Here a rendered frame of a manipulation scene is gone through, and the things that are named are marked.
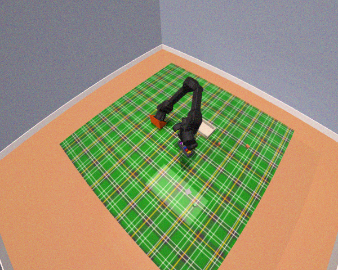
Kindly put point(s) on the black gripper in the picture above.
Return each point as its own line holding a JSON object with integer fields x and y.
{"x": 177, "y": 127}

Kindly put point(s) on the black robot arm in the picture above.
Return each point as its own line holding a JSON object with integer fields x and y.
{"x": 190, "y": 124}

